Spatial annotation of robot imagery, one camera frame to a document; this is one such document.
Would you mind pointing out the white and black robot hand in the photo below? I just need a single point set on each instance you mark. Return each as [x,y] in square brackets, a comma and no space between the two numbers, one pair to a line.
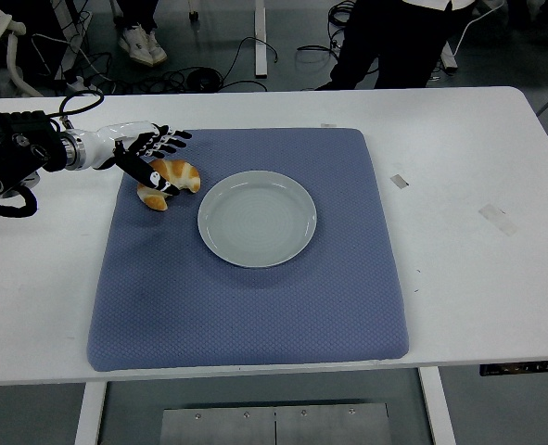
[111,139]

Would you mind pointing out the golden striped croissant bread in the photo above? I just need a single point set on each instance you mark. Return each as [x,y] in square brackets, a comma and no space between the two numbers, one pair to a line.
[183,174]

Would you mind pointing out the round grey plate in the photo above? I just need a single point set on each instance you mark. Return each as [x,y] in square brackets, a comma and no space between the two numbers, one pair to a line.
[255,222]

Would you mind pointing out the grey metal plate with screws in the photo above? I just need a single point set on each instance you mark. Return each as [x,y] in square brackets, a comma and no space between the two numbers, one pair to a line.
[273,426]

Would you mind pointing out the white power plug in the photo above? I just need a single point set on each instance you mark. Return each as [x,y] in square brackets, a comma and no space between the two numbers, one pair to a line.
[78,85]

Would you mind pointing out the person's white shoe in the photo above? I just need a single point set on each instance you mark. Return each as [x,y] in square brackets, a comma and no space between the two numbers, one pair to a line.
[134,44]
[158,48]

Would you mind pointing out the seated person's legs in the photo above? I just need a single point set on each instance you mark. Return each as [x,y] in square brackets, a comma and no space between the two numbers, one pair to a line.
[139,11]

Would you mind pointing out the black chair caster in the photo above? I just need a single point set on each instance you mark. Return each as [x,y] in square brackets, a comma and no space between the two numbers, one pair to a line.
[191,16]

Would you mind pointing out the small clear tape piece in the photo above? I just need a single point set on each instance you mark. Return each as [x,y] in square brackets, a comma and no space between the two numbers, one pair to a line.
[328,125]

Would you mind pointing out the blue quilted mat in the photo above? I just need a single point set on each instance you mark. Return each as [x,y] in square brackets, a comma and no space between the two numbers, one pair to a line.
[255,315]

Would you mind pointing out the white table leg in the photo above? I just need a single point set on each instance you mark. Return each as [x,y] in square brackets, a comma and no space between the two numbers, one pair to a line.
[89,412]
[438,408]

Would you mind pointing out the small grey tape piece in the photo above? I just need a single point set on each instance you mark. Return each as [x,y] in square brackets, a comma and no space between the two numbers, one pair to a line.
[398,181]

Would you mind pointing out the standing person in black trousers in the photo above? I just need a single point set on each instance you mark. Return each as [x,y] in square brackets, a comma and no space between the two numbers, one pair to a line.
[394,46]

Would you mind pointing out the long clear tape piece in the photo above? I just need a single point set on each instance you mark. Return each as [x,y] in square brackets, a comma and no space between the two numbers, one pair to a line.
[498,219]

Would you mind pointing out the black table control panel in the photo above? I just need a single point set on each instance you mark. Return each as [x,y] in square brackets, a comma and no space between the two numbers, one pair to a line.
[524,368]

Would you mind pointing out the white chair frame tube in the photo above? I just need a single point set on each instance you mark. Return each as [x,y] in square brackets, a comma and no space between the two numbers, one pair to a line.
[16,74]

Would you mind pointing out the white background table post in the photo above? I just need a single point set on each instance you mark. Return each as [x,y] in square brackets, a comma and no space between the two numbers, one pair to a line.
[260,37]
[449,58]

